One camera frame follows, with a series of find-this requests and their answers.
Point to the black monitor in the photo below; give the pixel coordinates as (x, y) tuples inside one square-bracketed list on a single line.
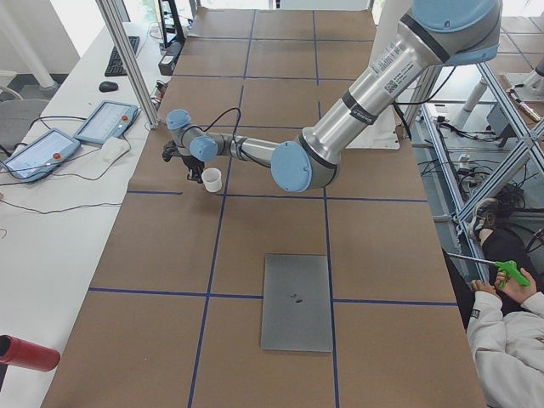
[(171, 28)]

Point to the silver closed laptop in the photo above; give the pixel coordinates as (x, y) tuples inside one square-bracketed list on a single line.
[(296, 304)]

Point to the white folded cloth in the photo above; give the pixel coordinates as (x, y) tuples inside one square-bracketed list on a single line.
[(112, 149)]

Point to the brown paper table cover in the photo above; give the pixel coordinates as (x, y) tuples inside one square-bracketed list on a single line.
[(173, 314)]

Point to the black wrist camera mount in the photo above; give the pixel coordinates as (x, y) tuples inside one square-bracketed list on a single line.
[(169, 151)]

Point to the green air blow gun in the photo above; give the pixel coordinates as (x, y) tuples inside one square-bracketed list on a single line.
[(508, 268)]

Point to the black desktop computer box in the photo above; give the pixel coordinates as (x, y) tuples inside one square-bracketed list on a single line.
[(169, 60)]

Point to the aluminium frame post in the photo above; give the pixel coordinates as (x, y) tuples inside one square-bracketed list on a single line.
[(113, 22)]

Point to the blue teach pendant near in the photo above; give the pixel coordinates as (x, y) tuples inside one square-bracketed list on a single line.
[(39, 158)]

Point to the black computer mouse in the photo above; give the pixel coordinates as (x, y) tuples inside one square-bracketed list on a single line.
[(108, 86)]

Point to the blue teach pendant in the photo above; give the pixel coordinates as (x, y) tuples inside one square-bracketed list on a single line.
[(110, 119), (39, 158)]

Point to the red cylindrical bottle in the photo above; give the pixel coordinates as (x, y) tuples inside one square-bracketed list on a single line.
[(24, 354)]

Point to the blue teach pendant far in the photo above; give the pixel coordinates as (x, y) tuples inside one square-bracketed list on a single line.
[(110, 119)]

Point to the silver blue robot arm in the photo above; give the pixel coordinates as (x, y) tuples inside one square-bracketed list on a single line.
[(429, 33)]

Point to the seated person white hoodie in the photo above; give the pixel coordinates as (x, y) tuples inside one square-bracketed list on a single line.
[(503, 320)]

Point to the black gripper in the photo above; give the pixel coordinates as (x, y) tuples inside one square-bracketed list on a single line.
[(188, 161)]

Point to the white plastic cup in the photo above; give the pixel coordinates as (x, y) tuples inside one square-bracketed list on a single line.
[(212, 179)]

